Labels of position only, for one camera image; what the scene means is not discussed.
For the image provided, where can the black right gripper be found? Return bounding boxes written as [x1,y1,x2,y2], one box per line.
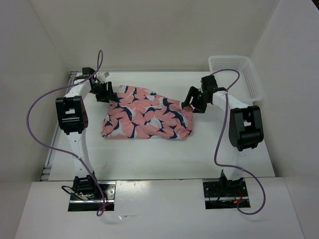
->
[182,86,209,114]

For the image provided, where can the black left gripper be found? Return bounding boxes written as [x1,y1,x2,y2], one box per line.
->
[89,82,117,103]

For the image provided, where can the pink shark print shorts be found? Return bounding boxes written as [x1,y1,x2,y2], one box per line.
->
[101,85,193,140]

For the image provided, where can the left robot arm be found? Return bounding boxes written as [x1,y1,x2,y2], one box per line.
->
[55,67,116,199]

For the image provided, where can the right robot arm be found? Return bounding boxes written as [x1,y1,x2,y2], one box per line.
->
[181,75,264,196]

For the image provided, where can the white plastic basket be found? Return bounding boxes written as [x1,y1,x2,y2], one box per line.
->
[208,55,264,104]

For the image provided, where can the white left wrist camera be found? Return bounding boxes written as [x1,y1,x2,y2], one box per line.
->
[95,71,110,84]

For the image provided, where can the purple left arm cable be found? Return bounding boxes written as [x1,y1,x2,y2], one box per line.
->
[26,50,110,217]

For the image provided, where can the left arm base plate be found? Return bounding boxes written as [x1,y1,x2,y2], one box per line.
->
[63,181,117,212]

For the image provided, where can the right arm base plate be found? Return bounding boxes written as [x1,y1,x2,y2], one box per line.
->
[202,180,251,210]

